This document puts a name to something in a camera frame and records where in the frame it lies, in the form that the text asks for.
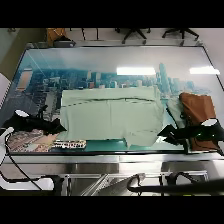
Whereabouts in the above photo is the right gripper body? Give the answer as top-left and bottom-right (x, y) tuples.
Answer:
(167, 125), (186, 145)

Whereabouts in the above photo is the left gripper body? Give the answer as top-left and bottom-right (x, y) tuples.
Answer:
(36, 118), (58, 136)

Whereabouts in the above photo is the pale green shirt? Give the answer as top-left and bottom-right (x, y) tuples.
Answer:
(55, 86), (167, 149)

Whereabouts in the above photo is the pale green garment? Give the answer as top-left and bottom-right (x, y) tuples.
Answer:
(165, 97), (193, 154)

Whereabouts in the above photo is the brown garment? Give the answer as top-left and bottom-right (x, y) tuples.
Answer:
(179, 92), (221, 153)

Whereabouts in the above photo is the black office chair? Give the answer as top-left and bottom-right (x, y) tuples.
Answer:
(114, 27), (152, 44)
(161, 27), (200, 42)

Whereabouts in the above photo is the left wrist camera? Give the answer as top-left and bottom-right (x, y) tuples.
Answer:
(35, 104), (49, 120)

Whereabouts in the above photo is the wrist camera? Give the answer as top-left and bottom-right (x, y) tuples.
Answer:
(179, 111), (189, 128)
(35, 104), (49, 120)

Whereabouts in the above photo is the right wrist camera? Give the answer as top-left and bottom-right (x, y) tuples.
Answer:
(179, 111), (189, 128)

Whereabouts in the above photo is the black cable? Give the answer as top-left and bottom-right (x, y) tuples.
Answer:
(3, 133), (44, 192)
(127, 175), (224, 197)

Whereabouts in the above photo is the silver frame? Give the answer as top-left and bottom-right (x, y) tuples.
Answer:
(0, 39), (224, 197)

